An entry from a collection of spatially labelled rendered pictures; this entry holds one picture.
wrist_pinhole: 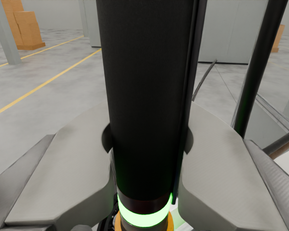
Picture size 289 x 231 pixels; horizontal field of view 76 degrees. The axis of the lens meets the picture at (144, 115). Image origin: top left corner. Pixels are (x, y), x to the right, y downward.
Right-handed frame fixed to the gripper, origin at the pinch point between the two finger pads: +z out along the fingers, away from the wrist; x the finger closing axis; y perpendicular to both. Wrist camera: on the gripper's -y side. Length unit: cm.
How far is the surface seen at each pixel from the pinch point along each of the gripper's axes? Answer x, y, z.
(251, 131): 70, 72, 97
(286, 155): 31.8, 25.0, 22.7
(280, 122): 70, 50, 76
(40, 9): -709, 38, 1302
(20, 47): -484, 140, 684
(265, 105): 70, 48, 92
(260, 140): 70, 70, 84
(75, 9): -474, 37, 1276
